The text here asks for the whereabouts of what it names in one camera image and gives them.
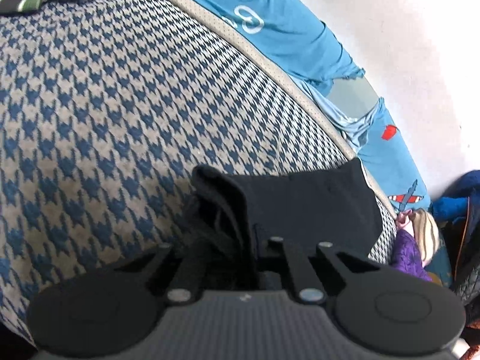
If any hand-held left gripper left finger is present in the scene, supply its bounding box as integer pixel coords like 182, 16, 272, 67
114, 236, 259, 304

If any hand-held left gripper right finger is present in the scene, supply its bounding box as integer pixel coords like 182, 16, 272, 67
255, 225, 379, 304

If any black t-shirt red print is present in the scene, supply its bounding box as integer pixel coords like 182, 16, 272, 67
191, 157, 383, 293

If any purple garment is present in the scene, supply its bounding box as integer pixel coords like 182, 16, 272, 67
390, 229, 434, 282

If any pink garment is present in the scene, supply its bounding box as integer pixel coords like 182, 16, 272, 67
397, 210, 415, 235

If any cream striped knit hat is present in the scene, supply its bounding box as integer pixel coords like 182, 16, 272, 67
410, 210, 440, 271

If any teal pillow yellow print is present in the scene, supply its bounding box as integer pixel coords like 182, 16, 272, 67
425, 240, 454, 287

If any royal blue cloth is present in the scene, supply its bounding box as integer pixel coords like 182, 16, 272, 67
431, 170, 480, 222

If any dark jacket orange trim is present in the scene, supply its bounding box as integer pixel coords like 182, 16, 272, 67
452, 195, 480, 327

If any blue airplane print bedsheet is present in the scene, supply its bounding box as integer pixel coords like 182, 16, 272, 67
150, 0, 432, 214

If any green striped folded garment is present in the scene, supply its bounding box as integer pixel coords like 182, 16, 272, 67
0, 0, 46, 16

